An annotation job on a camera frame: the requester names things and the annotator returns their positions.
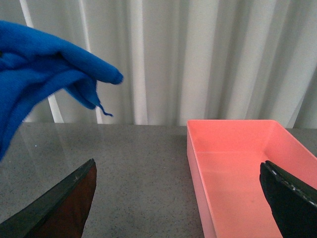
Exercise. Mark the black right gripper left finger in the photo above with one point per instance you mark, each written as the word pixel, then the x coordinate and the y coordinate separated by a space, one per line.
pixel 61 212

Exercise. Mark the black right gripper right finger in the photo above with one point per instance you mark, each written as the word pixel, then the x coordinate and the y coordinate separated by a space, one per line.
pixel 293 203

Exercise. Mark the blue microfiber cloth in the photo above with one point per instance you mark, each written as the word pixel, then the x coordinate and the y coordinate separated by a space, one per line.
pixel 34 65

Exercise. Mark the pink plastic bin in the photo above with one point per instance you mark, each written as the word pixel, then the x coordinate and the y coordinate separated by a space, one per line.
pixel 225 158

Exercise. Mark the white pleated curtain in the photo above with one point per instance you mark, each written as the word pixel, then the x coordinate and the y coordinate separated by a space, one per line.
pixel 186 59

